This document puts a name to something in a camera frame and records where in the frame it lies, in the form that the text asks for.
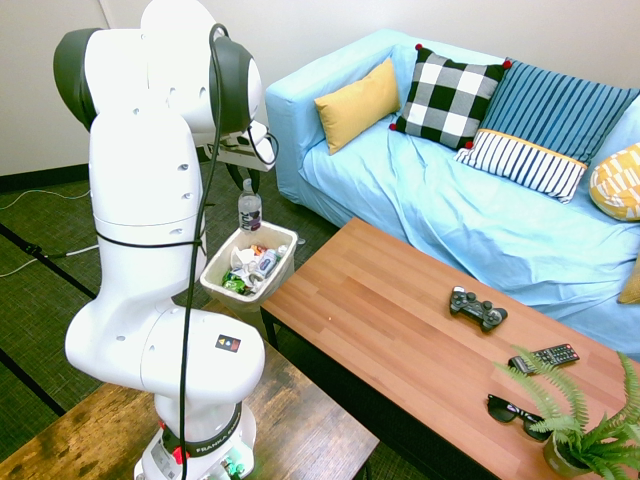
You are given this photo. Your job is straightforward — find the yellow white patterned bolster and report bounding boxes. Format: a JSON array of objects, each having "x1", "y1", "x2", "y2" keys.
[{"x1": 588, "y1": 142, "x2": 640, "y2": 223}]

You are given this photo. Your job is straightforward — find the black sunglasses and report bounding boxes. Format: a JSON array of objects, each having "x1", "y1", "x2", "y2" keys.
[{"x1": 487, "y1": 393, "x2": 552, "y2": 443}]

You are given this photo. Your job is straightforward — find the black tv remote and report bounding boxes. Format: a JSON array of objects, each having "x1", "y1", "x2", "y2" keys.
[{"x1": 508, "y1": 342, "x2": 582, "y2": 376}]

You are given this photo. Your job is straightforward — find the rustic dark wood side table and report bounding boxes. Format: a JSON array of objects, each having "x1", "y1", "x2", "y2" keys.
[{"x1": 0, "y1": 299, "x2": 381, "y2": 480}]

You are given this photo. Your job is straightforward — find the plain mustard pillow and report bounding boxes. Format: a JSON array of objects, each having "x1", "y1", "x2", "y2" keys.
[{"x1": 313, "y1": 57, "x2": 403, "y2": 157}]

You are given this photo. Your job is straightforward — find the crushed silver drink can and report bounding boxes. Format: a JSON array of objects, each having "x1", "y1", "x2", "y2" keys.
[{"x1": 252, "y1": 248, "x2": 280, "y2": 282}]

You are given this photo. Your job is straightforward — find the green plastic wrapper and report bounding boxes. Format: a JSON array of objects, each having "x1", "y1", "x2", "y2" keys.
[{"x1": 222, "y1": 269, "x2": 254, "y2": 297}]

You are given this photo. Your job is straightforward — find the wooden coffee table black frame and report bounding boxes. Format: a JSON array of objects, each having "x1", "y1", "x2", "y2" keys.
[{"x1": 259, "y1": 217, "x2": 640, "y2": 480}]

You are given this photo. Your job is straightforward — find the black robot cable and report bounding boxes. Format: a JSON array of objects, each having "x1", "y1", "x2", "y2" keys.
[{"x1": 178, "y1": 23, "x2": 232, "y2": 480}]

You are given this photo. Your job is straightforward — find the clear plastic bottle purple label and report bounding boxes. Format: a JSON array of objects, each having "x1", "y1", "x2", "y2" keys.
[{"x1": 237, "y1": 178, "x2": 264, "y2": 235}]

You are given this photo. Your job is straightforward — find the black white checkered pillow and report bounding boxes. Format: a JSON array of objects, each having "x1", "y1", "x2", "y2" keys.
[{"x1": 388, "y1": 43, "x2": 514, "y2": 152}]

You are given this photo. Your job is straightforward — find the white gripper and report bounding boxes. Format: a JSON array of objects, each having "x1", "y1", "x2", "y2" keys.
[{"x1": 205, "y1": 119, "x2": 279, "y2": 195}]

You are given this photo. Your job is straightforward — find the white floor cable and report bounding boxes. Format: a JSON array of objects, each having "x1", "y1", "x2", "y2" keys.
[{"x1": 0, "y1": 243, "x2": 100, "y2": 279}]

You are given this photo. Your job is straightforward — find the mustard striped pillow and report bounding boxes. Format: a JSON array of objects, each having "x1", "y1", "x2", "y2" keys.
[{"x1": 617, "y1": 254, "x2": 640, "y2": 306}]

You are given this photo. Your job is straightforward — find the white trash bin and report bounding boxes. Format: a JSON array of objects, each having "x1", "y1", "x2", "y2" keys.
[{"x1": 199, "y1": 221, "x2": 300, "y2": 314}]

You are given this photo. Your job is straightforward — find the blue striped pillow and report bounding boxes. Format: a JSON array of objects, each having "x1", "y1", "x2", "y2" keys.
[{"x1": 453, "y1": 58, "x2": 640, "y2": 206}]

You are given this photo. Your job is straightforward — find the light blue sofa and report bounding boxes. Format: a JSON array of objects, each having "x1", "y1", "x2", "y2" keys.
[{"x1": 264, "y1": 28, "x2": 640, "y2": 362}]

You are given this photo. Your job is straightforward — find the black game controller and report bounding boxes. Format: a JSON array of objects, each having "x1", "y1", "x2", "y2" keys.
[{"x1": 448, "y1": 285, "x2": 509, "y2": 333}]

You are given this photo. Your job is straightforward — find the potted green fern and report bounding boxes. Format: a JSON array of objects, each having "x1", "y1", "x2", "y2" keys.
[{"x1": 493, "y1": 344, "x2": 640, "y2": 480}]

